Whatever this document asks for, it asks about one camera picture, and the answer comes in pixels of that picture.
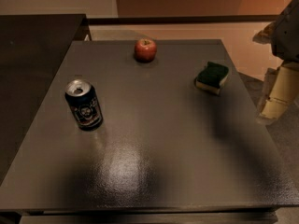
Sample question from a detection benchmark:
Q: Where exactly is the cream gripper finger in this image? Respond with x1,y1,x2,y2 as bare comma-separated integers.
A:
256,61,299,125
257,68,278,111

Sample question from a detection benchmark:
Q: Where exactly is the green and yellow sponge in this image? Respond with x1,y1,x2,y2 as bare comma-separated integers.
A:
195,62,229,95

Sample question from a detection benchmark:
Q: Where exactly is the dark pepsi can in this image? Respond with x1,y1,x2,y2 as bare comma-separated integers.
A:
64,79,103,131

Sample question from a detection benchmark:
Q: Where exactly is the red apple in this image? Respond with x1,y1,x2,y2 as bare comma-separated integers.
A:
135,38,157,63

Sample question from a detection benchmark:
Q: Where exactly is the dark side table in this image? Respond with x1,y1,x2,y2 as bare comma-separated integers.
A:
0,14,91,184

